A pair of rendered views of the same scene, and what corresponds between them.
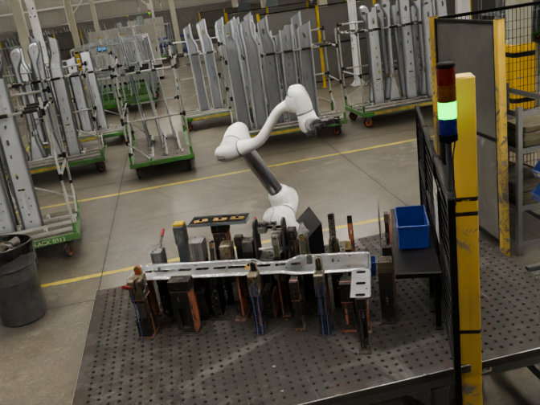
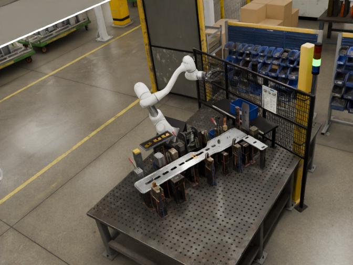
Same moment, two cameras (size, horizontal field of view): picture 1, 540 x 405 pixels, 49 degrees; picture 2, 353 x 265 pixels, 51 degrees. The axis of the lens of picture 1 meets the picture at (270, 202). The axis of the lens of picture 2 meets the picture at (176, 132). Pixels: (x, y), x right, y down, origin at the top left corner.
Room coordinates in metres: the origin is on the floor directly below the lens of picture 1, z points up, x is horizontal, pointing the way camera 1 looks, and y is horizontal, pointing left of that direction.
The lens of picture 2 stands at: (0.90, 2.35, 3.42)
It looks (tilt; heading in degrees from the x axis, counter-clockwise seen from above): 35 degrees down; 317
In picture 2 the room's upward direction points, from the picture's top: 8 degrees counter-clockwise
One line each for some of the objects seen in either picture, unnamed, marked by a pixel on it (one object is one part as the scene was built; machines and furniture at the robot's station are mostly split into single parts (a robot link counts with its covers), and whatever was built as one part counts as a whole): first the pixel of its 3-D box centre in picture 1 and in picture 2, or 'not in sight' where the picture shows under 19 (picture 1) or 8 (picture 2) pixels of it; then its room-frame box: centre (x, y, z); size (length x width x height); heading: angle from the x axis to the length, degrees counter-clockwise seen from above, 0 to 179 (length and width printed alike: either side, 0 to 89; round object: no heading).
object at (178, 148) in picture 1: (153, 110); not in sight; (9.78, 1.67, 0.88); 1.91 x 1.00 x 1.76; 9
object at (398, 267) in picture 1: (412, 239); (242, 114); (3.03, -0.76, 1.01); 0.90 x 0.22 x 0.03; 168
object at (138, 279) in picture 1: (143, 306); (159, 201); (2.95, 0.78, 0.88); 0.15 x 0.11 x 0.36; 168
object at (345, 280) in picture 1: (348, 304); (244, 154); (2.72, -0.32, 0.84); 0.11 x 0.10 x 0.28; 168
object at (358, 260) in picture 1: (245, 267); (193, 158); (3.01, 0.19, 1.00); 1.38 x 0.22 x 0.02; 78
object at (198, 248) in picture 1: (203, 271); (161, 170); (3.25, 0.45, 0.90); 0.13 x 0.10 x 0.41; 168
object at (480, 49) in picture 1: (467, 133); (175, 52); (5.10, -1.82, 1.00); 1.34 x 0.14 x 2.00; 8
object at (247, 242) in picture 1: (252, 267); (182, 157); (3.21, 0.16, 0.89); 0.13 x 0.11 x 0.38; 168
